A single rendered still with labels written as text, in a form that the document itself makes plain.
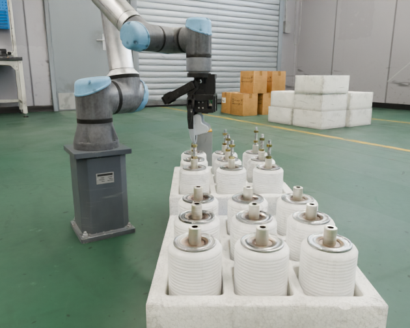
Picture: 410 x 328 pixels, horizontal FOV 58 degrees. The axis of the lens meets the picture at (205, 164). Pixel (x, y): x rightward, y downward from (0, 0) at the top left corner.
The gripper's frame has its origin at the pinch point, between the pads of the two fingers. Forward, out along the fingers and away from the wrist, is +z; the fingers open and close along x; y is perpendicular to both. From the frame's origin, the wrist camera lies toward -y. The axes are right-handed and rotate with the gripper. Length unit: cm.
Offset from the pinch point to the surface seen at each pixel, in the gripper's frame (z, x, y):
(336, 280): 14, -53, 36
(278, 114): 25, 325, 29
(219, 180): 12.7, -0.8, 8.8
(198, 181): 12.5, -4.4, 2.7
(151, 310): 17, -61, 7
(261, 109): 27, 415, 5
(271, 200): 17.6, -2.3, 24.9
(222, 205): 19.3, -5.7, 10.4
